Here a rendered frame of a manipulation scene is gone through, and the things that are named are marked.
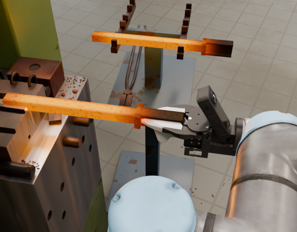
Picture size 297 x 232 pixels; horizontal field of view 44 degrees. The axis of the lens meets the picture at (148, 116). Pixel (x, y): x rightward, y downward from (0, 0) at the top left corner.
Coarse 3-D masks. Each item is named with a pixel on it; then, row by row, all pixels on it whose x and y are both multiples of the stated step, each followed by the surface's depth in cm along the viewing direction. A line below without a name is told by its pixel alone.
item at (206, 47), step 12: (96, 36) 116; (108, 36) 116; (120, 36) 116; (132, 36) 116; (144, 36) 116; (168, 48) 115; (192, 48) 113; (204, 48) 112; (216, 48) 113; (228, 48) 112
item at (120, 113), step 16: (16, 96) 84; (32, 96) 84; (48, 112) 83; (64, 112) 82; (80, 112) 81; (96, 112) 80; (112, 112) 80; (128, 112) 79; (144, 112) 79; (160, 112) 79; (176, 112) 79
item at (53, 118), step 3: (48, 114) 91; (51, 114) 91; (54, 114) 91; (57, 114) 91; (48, 117) 91; (51, 117) 91; (54, 117) 91; (57, 117) 91; (60, 117) 91; (51, 120) 90; (54, 120) 90; (57, 120) 90; (60, 120) 90; (51, 123) 90; (54, 123) 90
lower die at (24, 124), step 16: (0, 80) 91; (0, 112) 83; (16, 112) 83; (32, 112) 86; (0, 128) 80; (16, 128) 79; (32, 128) 87; (0, 144) 77; (16, 144) 80; (16, 160) 81
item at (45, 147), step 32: (64, 96) 98; (64, 128) 91; (32, 160) 82; (96, 160) 125; (0, 192) 82; (32, 192) 80; (64, 192) 98; (0, 224) 93; (32, 224) 90; (64, 224) 101
